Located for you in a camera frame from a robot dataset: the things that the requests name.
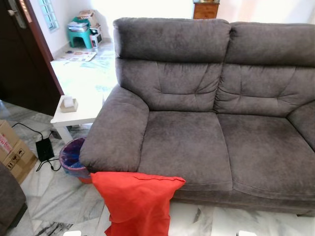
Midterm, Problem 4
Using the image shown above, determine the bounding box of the dark wooden door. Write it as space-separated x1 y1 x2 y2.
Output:
0 0 64 117

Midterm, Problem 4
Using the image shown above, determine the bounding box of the black power adapter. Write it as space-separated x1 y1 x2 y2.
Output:
35 138 55 162

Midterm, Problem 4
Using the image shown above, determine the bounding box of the grey fabric sofa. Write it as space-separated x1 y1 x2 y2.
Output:
79 17 315 217

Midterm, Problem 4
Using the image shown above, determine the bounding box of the brown cardboard box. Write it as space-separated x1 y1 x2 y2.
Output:
0 119 38 184

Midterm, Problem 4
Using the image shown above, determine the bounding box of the beige tissue box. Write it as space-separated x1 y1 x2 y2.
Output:
60 96 79 114

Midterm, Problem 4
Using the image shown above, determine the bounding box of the dark grey armchair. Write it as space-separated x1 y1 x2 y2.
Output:
0 162 28 236

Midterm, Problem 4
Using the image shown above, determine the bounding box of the printed floor mat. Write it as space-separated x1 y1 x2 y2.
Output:
59 50 97 62

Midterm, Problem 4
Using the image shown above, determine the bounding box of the metal door handle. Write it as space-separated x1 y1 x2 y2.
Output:
7 0 28 29

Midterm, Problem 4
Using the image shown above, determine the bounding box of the white side table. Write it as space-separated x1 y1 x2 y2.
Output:
50 93 105 143

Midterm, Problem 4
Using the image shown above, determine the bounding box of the small cardboard box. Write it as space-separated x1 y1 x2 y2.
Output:
76 10 99 28

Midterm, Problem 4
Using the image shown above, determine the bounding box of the teal plastic stool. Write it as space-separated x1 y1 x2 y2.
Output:
67 18 94 50

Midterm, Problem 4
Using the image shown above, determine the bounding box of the black adapter cable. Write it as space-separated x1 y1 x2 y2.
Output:
12 122 62 173

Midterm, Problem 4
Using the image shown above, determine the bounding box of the brown wooden cabinet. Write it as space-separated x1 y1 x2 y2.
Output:
193 0 220 20

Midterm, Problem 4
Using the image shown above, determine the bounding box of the waste bin with blue bag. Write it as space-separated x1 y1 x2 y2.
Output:
59 137 94 183

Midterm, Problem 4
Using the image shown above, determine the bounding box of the small white appliance box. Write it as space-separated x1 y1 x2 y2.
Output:
89 25 103 48

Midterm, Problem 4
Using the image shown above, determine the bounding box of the louvred glass window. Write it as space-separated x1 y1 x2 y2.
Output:
38 0 60 31

